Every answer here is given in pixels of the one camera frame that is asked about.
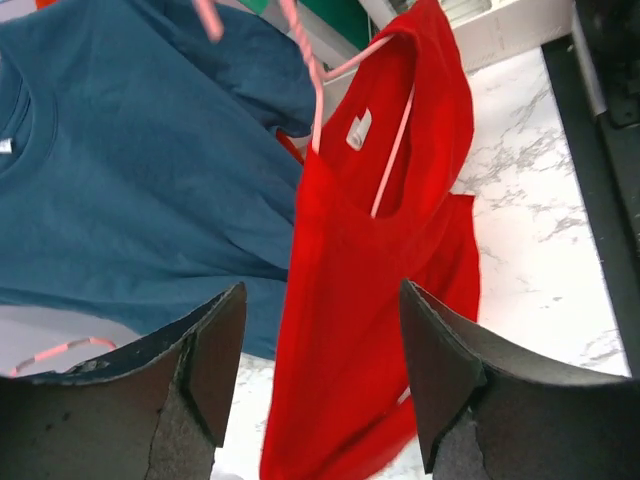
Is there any blue t shirt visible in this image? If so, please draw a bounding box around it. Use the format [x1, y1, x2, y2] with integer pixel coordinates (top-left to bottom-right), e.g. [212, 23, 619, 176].
[1, 1, 315, 359]

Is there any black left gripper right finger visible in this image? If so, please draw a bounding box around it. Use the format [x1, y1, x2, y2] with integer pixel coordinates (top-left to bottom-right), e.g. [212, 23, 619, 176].
[399, 281, 639, 479]

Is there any pink wire hanger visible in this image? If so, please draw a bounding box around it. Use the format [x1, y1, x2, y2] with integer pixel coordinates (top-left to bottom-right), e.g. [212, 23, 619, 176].
[192, 0, 417, 219]
[9, 337, 117, 377]

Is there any white slotted tray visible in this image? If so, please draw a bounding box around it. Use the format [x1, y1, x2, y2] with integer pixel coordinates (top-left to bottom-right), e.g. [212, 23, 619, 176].
[361, 0, 572, 72]

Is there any red t shirt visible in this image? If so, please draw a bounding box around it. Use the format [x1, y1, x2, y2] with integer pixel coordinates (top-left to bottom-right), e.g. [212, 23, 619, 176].
[260, 1, 480, 479]

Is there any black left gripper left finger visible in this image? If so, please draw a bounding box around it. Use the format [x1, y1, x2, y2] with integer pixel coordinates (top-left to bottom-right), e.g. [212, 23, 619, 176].
[1, 284, 247, 480]

